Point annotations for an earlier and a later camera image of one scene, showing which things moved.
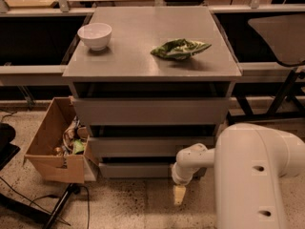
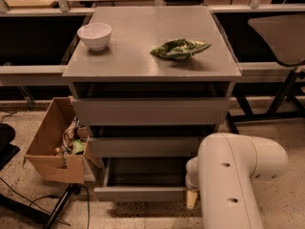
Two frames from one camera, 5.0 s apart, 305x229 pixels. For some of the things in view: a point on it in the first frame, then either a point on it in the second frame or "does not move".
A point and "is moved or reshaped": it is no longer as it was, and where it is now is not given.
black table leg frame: [274, 111] does not move
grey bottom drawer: [135, 170] is moved or reshaped
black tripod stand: [50, 220] does not move
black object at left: [7, 149] does not move
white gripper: [178, 176] → [191, 176]
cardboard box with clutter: [59, 145] does not move
